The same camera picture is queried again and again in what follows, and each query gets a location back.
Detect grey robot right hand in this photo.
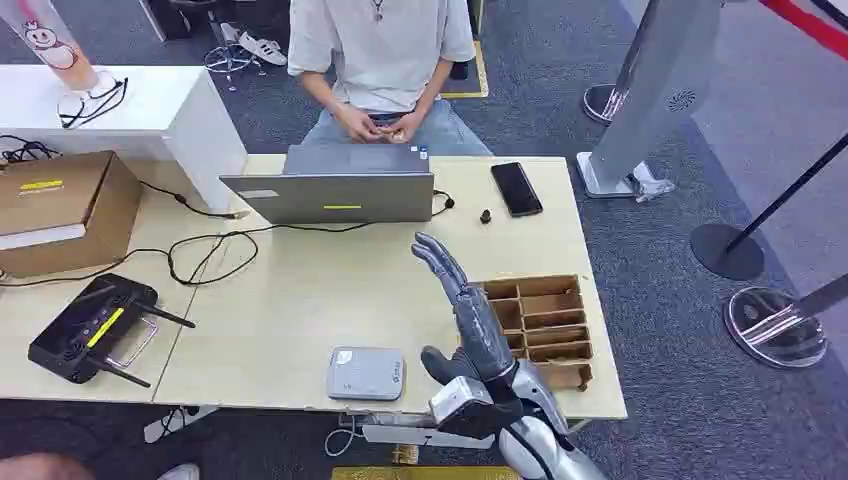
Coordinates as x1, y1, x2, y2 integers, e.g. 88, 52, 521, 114
410, 231, 517, 388

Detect person's right hand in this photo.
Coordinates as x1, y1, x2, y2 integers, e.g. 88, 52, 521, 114
333, 103, 384, 145

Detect person's left hand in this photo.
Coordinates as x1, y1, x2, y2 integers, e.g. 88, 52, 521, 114
380, 109, 427, 145

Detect wooden card box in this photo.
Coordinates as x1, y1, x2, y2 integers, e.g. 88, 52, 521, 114
478, 274, 596, 392

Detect grey laptop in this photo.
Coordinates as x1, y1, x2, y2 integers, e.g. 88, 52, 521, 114
219, 143, 437, 225

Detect person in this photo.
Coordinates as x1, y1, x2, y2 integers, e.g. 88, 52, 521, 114
286, 0, 495, 158

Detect yellow floor tape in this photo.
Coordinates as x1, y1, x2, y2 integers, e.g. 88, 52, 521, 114
439, 40, 490, 101

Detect grey card reader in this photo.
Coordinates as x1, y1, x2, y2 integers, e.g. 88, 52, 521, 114
325, 346, 407, 403

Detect black smartphone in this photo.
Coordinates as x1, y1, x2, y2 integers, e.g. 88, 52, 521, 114
490, 161, 545, 219

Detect chrome chair base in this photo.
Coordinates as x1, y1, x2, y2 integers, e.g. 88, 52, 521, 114
202, 9, 268, 93

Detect yellow floor mat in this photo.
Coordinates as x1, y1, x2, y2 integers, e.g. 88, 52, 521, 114
331, 466, 521, 480

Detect white cabinet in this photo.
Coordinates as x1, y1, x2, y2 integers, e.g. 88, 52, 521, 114
0, 64, 248, 215

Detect chrome stanchion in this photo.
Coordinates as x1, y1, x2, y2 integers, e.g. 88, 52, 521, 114
582, 0, 662, 126

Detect clear plastic wrap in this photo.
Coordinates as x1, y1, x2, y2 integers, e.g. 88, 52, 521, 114
629, 162, 677, 203

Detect silver kiosk stand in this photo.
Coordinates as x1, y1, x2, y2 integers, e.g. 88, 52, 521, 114
574, 0, 727, 200

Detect black stanchion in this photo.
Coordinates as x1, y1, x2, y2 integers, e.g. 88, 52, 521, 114
690, 132, 848, 282

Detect black-rimmed eyeglasses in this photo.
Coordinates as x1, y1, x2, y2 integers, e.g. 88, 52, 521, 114
56, 74, 130, 130

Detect clear acrylic round base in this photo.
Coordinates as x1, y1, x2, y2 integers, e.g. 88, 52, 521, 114
723, 272, 848, 370

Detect brown cardboard box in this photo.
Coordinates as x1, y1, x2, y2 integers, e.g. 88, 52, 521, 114
0, 150, 144, 280

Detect white power strip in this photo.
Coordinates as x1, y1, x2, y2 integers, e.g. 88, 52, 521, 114
143, 405, 220, 445

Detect pink snowman figure stand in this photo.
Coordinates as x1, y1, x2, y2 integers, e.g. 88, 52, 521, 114
0, 0, 101, 92

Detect black router with antennas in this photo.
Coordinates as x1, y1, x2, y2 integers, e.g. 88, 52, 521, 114
27, 272, 197, 390

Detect red barrier belt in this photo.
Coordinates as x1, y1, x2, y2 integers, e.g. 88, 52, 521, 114
758, 0, 848, 61

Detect pinkish blurred object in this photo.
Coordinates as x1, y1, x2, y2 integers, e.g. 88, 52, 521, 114
0, 453, 97, 480

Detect grey under-desk bracket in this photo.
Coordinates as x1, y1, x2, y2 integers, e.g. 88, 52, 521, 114
360, 411, 497, 452

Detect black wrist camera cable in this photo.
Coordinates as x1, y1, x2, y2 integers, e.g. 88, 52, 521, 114
519, 427, 556, 480

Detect white cable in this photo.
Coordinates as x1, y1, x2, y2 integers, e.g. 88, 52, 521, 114
323, 413, 364, 458

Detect black cable with plug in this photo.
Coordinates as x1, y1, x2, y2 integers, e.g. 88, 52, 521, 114
139, 180, 252, 221

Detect long black looped cable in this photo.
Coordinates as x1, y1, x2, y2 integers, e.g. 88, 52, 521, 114
0, 221, 376, 289

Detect black cable bundle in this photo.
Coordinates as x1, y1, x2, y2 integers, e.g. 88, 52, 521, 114
0, 134, 62, 165

